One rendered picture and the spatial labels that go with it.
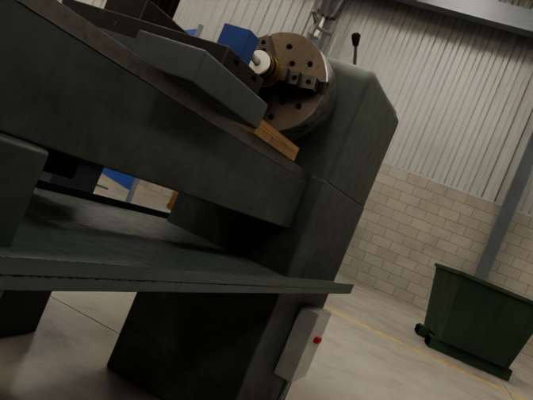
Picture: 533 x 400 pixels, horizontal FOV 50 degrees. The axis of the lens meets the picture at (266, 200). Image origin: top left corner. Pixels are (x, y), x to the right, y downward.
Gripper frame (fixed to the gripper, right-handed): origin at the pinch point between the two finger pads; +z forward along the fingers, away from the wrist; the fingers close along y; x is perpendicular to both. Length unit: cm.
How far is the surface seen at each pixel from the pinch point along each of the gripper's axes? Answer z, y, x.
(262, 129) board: 46, 17, -51
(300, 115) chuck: 33.7, 11.3, -18.4
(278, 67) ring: 24.4, 4.3, -28.8
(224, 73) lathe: 44, 22, -85
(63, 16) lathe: 50, 16, -118
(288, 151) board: 47, 17, -32
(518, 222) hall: -88, 84, 1003
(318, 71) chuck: 19.6, 12.1, -18.4
